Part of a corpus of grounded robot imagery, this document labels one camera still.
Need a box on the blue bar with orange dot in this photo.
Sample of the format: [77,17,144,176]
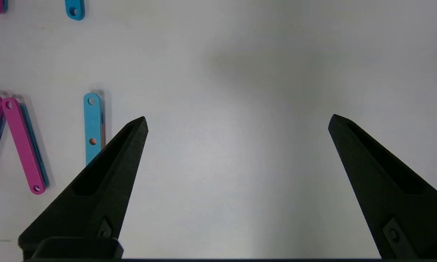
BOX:
[83,92,106,166]

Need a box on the short blue bar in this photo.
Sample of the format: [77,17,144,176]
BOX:
[65,0,85,21]

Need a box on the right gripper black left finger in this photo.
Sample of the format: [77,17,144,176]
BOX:
[18,116,149,260]

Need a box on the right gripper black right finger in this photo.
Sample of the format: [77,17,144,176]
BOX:
[328,114,437,260]

